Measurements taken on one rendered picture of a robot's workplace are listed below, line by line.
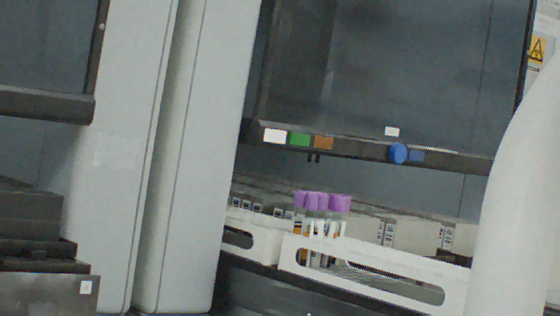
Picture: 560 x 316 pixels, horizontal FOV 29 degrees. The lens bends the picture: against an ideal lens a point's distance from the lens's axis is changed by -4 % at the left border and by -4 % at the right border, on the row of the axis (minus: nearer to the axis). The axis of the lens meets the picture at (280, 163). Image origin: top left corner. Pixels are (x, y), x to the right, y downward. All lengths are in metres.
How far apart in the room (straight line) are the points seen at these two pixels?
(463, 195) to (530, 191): 1.15
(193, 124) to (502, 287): 0.68
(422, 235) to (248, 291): 0.39
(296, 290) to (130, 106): 0.30
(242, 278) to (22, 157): 0.32
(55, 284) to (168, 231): 0.24
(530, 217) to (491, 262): 0.04
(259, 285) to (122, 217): 0.20
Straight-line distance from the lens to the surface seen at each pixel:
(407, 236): 1.68
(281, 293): 1.37
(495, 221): 0.78
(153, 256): 1.37
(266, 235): 1.41
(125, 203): 1.32
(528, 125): 0.80
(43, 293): 1.17
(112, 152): 1.29
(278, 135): 1.42
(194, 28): 1.35
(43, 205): 1.23
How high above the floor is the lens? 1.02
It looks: 3 degrees down
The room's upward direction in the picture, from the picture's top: 9 degrees clockwise
